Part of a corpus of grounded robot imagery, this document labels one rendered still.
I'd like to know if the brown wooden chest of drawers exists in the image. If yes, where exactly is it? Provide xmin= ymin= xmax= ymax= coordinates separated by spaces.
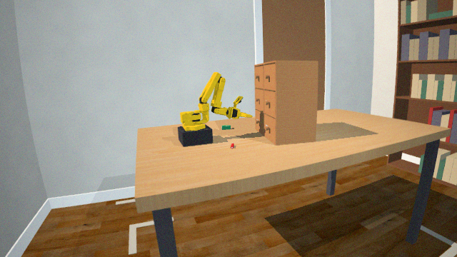
xmin=255 ymin=61 xmax=318 ymax=146

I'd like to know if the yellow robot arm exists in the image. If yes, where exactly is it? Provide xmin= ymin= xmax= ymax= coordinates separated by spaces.
xmin=182 ymin=72 xmax=229 ymax=131

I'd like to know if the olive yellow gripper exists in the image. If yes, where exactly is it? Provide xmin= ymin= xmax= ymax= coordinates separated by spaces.
xmin=227 ymin=96 xmax=252 ymax=119

